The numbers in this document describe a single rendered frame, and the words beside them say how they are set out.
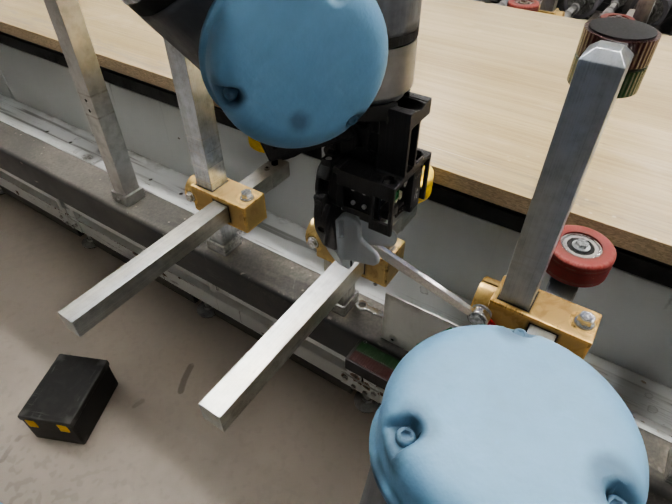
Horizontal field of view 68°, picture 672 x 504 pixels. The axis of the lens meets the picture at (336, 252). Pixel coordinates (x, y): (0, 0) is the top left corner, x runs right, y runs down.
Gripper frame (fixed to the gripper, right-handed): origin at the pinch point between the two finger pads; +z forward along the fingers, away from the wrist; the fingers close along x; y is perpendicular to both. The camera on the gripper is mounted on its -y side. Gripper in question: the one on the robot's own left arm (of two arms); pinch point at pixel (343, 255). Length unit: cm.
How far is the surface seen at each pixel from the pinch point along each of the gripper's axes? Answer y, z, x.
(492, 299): 15.3, 5.8, 8.5
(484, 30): -16, 3, 84
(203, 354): -65, 93, 20
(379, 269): 0.4, 8.8, 8.3
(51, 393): -82, 80, -17
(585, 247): 22.1, 1.9, 18.8
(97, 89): -57, -1, 10
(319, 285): -4.0, 7.8, 0.7
